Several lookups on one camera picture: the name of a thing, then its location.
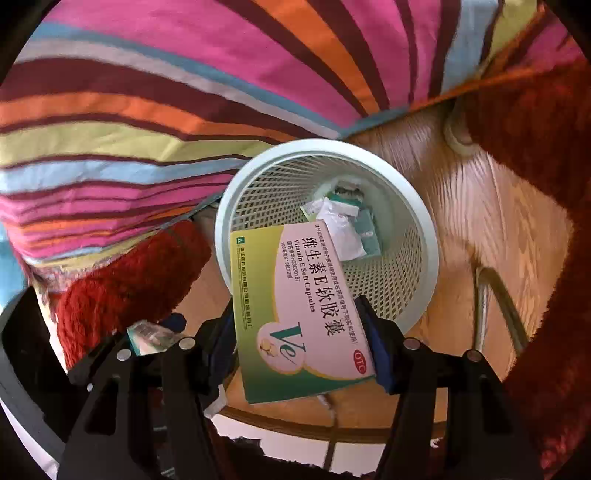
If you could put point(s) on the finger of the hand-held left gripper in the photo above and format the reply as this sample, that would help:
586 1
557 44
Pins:
175 321

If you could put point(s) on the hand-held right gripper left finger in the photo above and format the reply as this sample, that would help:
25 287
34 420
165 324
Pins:
220 341

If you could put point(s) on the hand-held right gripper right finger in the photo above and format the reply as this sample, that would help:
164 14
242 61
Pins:
381 355

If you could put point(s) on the small teal box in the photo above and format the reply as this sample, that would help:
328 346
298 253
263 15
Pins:
150 337

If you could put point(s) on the white mesh wastebasket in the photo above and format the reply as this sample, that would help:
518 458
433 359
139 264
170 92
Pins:
397 277

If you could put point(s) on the pink green medicine box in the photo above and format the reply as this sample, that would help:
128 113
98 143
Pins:
295 300

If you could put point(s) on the long teal box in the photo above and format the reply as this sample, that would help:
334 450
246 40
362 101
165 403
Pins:
371 230

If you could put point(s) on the white plastic packet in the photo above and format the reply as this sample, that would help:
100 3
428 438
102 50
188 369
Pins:
344 230

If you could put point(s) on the lime green box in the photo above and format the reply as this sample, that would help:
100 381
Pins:
308 213

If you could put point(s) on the red shaggy rug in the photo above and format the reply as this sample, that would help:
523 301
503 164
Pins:
138 277
545 184

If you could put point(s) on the floral bed skirt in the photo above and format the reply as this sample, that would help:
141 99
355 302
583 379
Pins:
51 277

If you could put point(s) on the chrome metal leg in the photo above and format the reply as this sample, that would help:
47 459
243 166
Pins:
480 314

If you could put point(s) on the striped bed sheet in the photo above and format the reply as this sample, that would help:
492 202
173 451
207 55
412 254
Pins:
184 92

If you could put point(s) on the cream bed foot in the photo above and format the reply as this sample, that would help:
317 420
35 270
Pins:
455 134

